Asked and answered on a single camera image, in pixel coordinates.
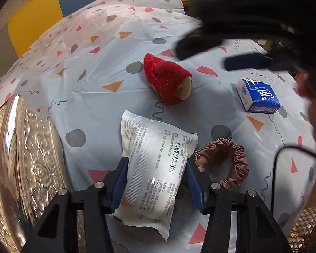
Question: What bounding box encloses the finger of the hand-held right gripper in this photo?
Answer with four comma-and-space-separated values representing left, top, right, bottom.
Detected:
224, 53, 273, 71
176, 29, 227, 61

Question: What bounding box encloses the white printed plastic packet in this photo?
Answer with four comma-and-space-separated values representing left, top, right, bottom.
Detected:
112, 109, 199, 241

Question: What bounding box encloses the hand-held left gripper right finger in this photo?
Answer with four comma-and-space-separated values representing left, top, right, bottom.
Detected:
186, 161, 293, 253

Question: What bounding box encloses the red fuzzy sock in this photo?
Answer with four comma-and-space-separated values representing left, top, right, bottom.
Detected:
143, 53, 194, 104

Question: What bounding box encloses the blue tissue pack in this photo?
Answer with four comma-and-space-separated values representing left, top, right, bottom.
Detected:
236, 76, 281, 114

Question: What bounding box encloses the grey headboard panel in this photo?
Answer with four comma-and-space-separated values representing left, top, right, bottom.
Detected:
0, 0, 19, 85

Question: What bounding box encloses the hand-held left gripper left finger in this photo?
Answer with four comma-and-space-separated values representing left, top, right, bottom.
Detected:
21, 157, 129, 253

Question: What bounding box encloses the black cable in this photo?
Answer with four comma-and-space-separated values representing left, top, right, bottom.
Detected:
270, 145, 316, 211

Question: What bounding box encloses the gold embossed tray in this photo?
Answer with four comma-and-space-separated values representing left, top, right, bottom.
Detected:
0, 95, 86, 253

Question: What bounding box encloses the brown satin scrunchie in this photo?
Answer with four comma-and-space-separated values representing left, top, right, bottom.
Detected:
194, 137, 249, 189

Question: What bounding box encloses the yellow headboard panel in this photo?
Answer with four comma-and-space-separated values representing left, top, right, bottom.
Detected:
7, 0, 65, 58

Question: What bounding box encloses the dark mesh basket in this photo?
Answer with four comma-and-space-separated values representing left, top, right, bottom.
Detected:
287, 206, 316, 253

